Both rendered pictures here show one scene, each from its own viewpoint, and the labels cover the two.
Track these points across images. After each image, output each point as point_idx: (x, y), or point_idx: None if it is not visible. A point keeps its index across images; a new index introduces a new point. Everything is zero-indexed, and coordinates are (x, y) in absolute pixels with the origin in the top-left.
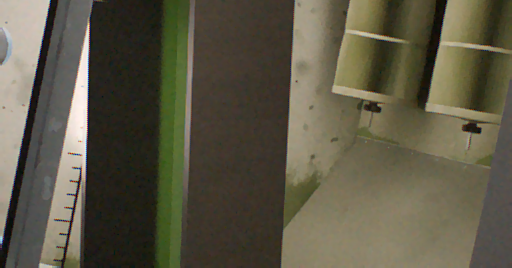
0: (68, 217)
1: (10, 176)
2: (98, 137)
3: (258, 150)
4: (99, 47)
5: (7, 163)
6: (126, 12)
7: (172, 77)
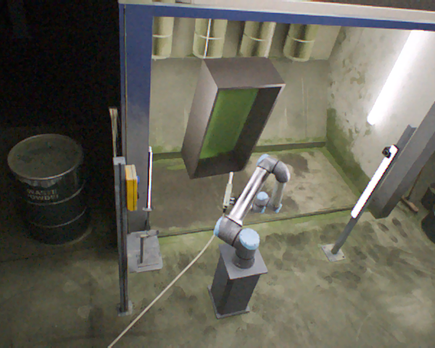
0: None
1: None
2: (197, 143)
3: (249, 118)
4: (204, 121)
5: None
6: (203, 104)
7: (191, 106)
